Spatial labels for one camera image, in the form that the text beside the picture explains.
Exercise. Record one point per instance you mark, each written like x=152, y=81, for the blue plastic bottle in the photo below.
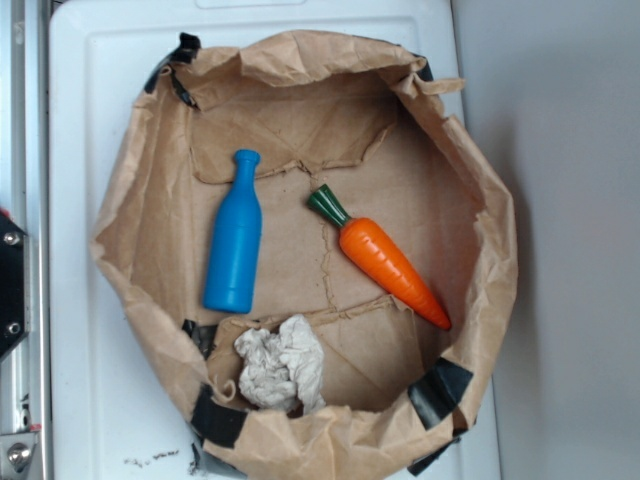
x=235, y=244

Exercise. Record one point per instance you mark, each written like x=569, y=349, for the orange toy carrot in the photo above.
x=373, y=251

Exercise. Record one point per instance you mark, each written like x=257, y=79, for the brown paper bag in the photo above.
x=365, y=118

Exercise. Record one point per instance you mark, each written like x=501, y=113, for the crumpled white paper towel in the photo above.
x=283, y=370

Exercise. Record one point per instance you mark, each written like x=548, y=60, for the black metal bracket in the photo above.
x=15, y=284

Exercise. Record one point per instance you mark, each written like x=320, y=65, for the silver metal rail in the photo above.
x=26, y=445

